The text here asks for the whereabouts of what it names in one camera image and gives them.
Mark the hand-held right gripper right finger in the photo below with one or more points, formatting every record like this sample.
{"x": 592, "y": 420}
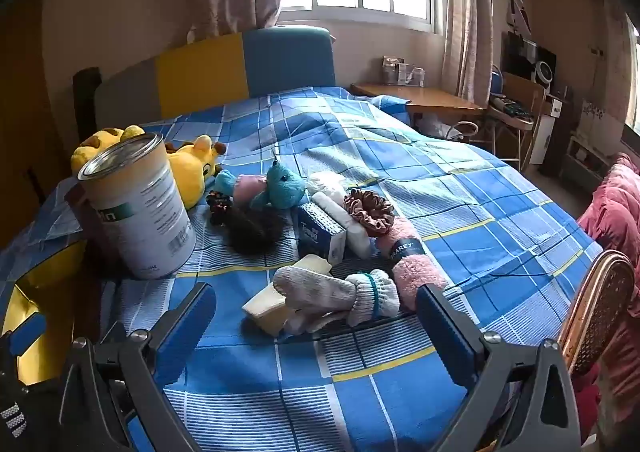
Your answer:
{"x": 445, "y": 332}

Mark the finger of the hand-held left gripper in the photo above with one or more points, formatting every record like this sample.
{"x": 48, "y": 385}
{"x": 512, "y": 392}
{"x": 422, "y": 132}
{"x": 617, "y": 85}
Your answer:
{"x": 25, "y": 334}

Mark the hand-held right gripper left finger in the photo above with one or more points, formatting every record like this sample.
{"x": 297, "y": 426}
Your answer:
{"x": 185, "y": 327}

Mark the pink dishcloth with blue band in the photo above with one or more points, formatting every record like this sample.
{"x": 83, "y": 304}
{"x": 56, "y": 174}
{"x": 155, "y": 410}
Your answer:
{"x": 415, "y": 272}

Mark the cream cloth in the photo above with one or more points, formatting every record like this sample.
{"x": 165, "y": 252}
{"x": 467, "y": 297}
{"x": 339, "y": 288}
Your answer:
{"x": 265, "y": 307}

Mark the brown satin scrunchie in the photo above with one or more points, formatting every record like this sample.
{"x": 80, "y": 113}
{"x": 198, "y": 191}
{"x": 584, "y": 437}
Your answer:
{"x": 382, "y": 219}

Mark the white socks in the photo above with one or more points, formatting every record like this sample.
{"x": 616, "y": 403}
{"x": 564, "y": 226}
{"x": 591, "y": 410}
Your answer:
{"x": 320, "y": 287}

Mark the blue tissue pack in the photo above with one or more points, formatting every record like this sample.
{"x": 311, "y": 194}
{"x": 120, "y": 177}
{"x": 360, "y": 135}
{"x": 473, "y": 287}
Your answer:
{"x": 320, "y": 232}

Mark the teal pink cloth bundle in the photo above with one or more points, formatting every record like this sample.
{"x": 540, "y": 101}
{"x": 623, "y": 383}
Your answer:
{"x": 282, "y": 187}

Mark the blue plaid blanket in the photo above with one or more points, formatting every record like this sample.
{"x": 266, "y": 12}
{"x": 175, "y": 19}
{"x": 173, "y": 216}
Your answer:
{"x": 450, "y": 212}

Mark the white metal can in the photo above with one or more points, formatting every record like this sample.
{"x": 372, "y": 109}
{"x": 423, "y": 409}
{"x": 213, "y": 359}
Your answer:
{"x": 140, "y": 212}

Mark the yellow giraffe plush toy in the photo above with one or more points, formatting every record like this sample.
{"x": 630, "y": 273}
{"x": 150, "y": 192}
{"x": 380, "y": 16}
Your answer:
{"x": 185, "y": 172}

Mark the white fluffy cloth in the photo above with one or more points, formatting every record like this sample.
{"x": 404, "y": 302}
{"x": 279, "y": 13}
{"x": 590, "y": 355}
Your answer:
{"x": 325, "y": 182}

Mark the pink quilt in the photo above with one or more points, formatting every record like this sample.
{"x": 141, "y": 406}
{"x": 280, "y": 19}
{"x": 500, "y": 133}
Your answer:
{"x": 620, "y": 212}

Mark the white cabinet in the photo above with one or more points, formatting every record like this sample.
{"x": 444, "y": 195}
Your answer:
{"x": 545, "y": 132}

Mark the low wooden shelf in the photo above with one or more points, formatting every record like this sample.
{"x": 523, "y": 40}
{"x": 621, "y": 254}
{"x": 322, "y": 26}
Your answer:
{"x": 590, "y": 157}

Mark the wooden wardrobe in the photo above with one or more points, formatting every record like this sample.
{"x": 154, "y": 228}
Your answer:
{"x": 25, "y": 107}

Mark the wooden desk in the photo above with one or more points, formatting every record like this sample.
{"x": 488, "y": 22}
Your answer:
{"x": 430, "y": 97}

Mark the grey yellow blue headboard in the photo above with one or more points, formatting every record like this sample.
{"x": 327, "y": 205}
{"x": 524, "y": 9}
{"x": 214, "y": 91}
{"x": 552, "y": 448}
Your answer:
{"x": 200, "y": 72}

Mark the wooden chair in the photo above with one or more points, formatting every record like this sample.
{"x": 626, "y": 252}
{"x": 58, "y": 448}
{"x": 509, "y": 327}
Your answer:
{"x": 525, "y": 87}

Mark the clear desk organizer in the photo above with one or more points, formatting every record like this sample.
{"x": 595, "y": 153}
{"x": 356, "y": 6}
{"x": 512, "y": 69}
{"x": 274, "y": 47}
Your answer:
{"x": 402, "y": 72}

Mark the black monitor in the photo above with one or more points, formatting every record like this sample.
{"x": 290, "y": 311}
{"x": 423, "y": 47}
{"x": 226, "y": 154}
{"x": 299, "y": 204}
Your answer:
{"x": 517, "y": 52}

